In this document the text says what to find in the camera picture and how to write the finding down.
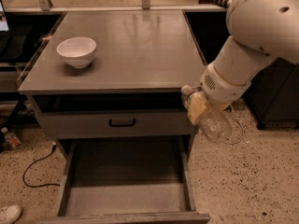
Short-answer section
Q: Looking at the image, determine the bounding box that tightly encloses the black cable on floor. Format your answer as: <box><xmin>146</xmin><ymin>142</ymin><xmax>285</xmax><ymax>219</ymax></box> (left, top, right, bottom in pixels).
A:
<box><xmin>21</xmin><ymin>143</ymin><xmax>61</xmax><ymax>189</ymax></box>

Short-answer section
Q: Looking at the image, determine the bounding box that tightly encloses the white cable on floor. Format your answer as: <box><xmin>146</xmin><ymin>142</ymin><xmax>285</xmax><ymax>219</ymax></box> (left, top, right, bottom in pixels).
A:
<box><xmin>222</xmin><ymin>105</ymin><xmax>246</xmax><ymax>146</ymax></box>

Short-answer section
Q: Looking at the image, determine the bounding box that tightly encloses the white ceramic bowl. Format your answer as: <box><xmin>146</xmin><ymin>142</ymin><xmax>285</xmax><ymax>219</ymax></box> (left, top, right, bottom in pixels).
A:
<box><xmin>56</xmin><ymin>37</ymin><xmax>97</xmax><ymax>68</ymax></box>

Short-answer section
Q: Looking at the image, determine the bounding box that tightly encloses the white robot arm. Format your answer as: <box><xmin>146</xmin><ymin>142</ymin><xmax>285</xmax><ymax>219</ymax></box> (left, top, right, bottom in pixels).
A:
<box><xmin>184</xmin><ymin>0</ymin><xmax>299</xmax><ymax>125</ymax></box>

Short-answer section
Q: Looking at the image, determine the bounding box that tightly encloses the open grey lower drawer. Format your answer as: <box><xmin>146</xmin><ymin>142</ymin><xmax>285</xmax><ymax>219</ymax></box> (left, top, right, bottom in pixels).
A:
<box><xmin>38</xmin><ymin>136</ymin><xmax>209</xmax><ymax>224</ymax></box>

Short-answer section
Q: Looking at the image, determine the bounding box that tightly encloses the grey drawer with black handle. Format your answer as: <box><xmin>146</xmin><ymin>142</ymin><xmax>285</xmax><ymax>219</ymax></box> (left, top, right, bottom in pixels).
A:
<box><xmin>36</xmin><ymin>111</ymin><xmax>195</xmax><ymax>139</ymax></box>

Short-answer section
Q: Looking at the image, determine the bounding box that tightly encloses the dark cabinet at right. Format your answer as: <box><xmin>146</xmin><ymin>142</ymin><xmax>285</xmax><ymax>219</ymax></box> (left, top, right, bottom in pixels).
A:
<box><xmin>243</xmin><ymin>59</ymin><xmax>299</xmax><ymax>130</ymax></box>

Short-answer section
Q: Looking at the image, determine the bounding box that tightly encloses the small bottle on floor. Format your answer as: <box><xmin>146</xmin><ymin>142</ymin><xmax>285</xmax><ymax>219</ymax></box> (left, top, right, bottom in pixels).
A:
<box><xmin>1</xmin><ymin>127</ymin><xmax>21</xmax><ymax>149</ymax></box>

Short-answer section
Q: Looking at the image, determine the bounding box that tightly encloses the white shoe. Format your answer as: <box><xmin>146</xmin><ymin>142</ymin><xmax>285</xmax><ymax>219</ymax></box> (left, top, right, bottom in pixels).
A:
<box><xmin>0</xmin><ymin>204</ymin><xmax>22</xmax><ymax>224</ymax></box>

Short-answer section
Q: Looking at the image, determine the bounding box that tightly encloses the clear plastic water bottle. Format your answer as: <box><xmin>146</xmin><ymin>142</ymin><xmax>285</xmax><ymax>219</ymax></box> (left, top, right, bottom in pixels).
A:
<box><xmin>181</xmin><ymin>85</ymin><xmax>232</xmax><ymax>144</ymax></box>

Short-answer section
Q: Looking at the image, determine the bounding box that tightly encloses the grey drawer cabinet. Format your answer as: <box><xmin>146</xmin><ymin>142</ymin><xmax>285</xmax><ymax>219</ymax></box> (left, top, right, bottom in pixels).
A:
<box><xmin>19</xmin><ymin>10</ymin><xmax>205</xmax><ymax>154</ymax></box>

